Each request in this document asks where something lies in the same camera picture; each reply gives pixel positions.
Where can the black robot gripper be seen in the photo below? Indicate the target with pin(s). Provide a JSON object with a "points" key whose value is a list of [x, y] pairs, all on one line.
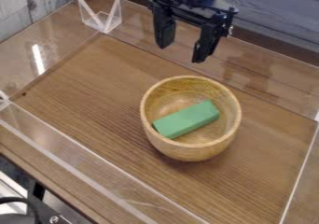
{"points": [[213, 13]]}

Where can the light wooden bowl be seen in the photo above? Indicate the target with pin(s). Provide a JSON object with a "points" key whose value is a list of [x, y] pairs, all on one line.
{"points": [[176, 93]]}

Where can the green rectangular block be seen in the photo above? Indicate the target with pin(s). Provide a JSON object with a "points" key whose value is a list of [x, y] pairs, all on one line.
{"points": [[186, 120]]}

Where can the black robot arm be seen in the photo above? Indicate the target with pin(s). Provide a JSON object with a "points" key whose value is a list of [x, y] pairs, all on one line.
{"points": [[209, 15]]}

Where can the clear acrylic corner bracket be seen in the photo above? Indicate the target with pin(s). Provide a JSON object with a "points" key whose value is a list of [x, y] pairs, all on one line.
{"points": [[100, 21]]}

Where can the clear acrylic enclosure wall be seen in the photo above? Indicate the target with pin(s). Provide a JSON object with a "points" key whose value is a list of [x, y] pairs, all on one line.
{"points": [[70, 87]]}

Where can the black metal table frame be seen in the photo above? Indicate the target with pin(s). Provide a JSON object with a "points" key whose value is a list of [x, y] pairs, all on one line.
{"points": [[48, 216]]}

